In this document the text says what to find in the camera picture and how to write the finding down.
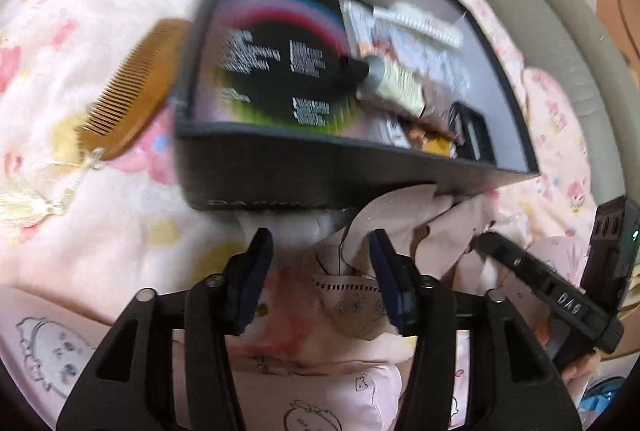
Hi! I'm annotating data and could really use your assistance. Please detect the beige patterned cloth garment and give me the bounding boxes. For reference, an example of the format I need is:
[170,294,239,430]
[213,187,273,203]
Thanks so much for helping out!
[312,185,527,341]

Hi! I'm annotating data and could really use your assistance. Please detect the brown wooden comb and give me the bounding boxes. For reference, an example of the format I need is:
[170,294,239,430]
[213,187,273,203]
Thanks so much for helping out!
[77,18,191,161]

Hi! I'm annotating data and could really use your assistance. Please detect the person's right hand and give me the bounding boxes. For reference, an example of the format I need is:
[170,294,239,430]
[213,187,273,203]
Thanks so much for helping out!
[561,350,601,387]

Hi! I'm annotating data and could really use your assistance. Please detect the red orange snack packet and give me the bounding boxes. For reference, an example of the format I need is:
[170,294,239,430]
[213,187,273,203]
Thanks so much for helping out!
[400,119,457,159]

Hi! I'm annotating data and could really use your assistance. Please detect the small black framed box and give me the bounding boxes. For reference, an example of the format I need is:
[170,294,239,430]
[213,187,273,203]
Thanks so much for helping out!
[449,102,496,164]

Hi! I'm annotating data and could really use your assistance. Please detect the brown patterned pouch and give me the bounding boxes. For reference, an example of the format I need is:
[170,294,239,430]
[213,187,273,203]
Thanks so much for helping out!
[363,42,456,142]

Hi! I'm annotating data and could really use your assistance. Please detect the pink cartoon pyjama trousers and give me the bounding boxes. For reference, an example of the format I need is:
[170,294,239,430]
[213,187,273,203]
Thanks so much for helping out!
[1,283,471,430]

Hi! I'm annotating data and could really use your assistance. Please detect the cream tube with black cap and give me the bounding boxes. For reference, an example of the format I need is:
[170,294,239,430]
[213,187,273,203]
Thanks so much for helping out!
[340,55,426,118]

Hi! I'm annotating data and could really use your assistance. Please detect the clear bag of stickers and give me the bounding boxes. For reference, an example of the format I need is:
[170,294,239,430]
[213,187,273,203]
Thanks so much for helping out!
[340,0,471,98]

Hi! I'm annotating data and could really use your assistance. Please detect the black cardboard storage box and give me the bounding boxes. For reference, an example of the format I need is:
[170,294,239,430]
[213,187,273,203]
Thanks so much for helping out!
[172,0,539,210]

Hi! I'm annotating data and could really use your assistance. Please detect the black colourful printed box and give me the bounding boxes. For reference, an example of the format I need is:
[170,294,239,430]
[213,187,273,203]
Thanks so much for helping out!
[191,0,361,136]

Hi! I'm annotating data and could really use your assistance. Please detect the grey upholstered headboard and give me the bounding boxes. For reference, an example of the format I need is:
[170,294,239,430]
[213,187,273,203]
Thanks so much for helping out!
[486,0,639,203]

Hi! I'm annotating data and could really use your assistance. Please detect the pink cartoon print blanket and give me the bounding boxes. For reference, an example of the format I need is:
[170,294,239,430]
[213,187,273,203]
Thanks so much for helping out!
[0,0,601,327]

